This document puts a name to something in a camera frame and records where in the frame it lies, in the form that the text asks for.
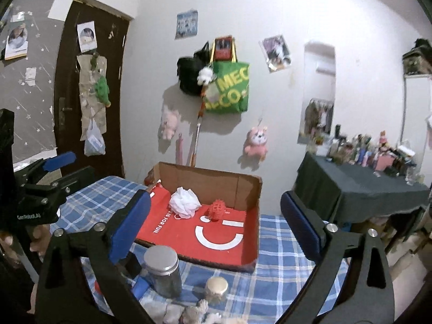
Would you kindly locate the photo print on door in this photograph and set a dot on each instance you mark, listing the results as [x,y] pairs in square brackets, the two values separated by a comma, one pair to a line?
[87,35]

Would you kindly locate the glossy photo wall poster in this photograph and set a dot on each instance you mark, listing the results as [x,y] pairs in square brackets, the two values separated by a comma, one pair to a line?
[276,53]

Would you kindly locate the brown paper sheet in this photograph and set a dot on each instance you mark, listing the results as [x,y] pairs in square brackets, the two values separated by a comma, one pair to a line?
[86,87]

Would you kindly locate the white pompom charm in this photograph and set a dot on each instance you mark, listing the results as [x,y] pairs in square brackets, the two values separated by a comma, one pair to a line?
[205,77]

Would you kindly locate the small dark green figure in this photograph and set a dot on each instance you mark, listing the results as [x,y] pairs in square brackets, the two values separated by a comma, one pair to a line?
[95,60]

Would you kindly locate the small jar with gold lid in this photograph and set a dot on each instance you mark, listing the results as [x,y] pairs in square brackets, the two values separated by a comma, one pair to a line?
[216,288]

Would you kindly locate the blue wall poster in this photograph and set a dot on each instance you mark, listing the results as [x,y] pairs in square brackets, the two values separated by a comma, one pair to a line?
[186,23]

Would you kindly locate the small blue plastic object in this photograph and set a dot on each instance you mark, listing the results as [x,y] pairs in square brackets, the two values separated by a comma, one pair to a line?
[140,286]

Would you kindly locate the black bag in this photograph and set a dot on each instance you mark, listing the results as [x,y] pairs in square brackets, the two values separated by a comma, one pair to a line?
[189,74]

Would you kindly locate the cardboard box with red lining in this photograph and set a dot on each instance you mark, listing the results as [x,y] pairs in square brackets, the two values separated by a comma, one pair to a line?
[189,238]

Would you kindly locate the green tote bag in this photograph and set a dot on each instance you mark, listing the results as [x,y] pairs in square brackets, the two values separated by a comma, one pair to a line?
[229,89]

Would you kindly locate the blue plaid blanket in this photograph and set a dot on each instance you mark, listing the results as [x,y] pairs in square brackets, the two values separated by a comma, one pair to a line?
[287,293]

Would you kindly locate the row of cosmetic bottles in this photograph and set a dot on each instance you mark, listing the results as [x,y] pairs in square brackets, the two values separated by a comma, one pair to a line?
[364,153]

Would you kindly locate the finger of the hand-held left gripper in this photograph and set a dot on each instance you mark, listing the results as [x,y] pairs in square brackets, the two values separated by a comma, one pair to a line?
[79,179]
[60,161]

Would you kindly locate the white mesh bath pouf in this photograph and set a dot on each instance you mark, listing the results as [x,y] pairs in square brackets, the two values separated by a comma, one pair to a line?
[185,202]

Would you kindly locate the clear plastic bag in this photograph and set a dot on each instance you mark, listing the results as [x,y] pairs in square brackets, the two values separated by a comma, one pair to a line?
[94,141]

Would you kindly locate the orange and white stick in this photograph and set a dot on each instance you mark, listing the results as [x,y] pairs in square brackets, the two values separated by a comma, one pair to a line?
[197,131]

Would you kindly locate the photo card wall poster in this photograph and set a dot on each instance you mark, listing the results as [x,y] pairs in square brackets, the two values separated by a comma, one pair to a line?
[17,40]

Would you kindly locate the white wardrobe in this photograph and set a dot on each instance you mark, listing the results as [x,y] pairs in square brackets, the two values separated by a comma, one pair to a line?
[416,114]

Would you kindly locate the dark brown door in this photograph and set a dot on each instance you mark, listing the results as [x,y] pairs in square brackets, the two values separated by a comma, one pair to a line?
[67,74]

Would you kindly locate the pink pig plush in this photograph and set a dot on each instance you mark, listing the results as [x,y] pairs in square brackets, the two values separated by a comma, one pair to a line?
[169,123]

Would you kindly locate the person's left hand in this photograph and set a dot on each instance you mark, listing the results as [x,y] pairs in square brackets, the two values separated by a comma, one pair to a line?
[38,241]

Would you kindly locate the camouflage storage box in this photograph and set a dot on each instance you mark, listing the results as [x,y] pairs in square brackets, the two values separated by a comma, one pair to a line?
[416,60]

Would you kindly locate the green plush toy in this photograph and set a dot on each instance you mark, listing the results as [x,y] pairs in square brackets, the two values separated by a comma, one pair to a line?
[102,90]

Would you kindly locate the table with dark cloth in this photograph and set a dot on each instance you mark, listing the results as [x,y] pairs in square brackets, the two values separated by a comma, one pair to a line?
[354,189]

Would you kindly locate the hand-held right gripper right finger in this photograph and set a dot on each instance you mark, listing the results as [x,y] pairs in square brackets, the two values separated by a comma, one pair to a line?
[298,224]

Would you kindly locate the large glass jar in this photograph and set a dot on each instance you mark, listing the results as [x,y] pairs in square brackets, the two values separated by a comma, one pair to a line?
[163,273]

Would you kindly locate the wall mirror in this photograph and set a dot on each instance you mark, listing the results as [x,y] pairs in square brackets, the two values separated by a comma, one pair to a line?
[319,84]

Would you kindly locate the red knobbly soft ball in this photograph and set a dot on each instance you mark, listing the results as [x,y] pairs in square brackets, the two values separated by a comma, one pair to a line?
[216,211]

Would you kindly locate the pink bear plush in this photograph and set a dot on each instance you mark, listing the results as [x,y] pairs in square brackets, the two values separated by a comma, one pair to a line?
[257,143]

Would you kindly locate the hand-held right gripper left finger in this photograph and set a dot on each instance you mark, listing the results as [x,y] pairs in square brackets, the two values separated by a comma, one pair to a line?
[131,224]

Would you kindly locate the red framed picture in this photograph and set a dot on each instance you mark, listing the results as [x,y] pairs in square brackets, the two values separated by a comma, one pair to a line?
[223,48]

